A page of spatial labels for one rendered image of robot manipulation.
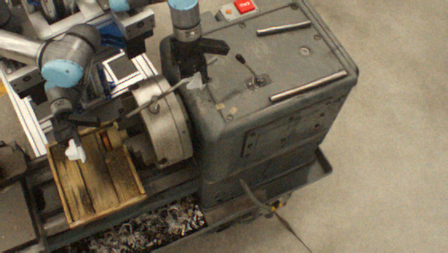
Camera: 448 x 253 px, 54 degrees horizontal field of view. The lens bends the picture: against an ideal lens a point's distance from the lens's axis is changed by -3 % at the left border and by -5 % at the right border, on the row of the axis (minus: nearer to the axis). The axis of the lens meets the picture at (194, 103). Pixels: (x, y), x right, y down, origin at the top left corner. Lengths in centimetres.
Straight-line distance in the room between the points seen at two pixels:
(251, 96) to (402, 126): 178
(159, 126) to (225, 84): 25
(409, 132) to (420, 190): 38
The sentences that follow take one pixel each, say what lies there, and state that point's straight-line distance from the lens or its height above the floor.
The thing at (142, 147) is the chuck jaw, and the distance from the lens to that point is 156.
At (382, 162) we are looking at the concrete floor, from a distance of 295.
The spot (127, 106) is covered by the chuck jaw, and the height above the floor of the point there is 118.
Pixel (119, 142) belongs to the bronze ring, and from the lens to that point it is 157.
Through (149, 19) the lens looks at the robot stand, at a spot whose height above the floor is 109.
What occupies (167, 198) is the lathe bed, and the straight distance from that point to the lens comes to 189.
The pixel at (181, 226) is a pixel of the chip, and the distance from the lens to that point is 202.
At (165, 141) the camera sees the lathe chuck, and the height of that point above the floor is 118.
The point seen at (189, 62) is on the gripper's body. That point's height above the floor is 150.
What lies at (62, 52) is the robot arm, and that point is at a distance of 144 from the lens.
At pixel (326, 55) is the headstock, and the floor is 126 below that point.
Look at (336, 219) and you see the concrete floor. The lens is 273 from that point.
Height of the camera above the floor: 251
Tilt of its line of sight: 60 degrees down
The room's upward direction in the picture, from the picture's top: straight up
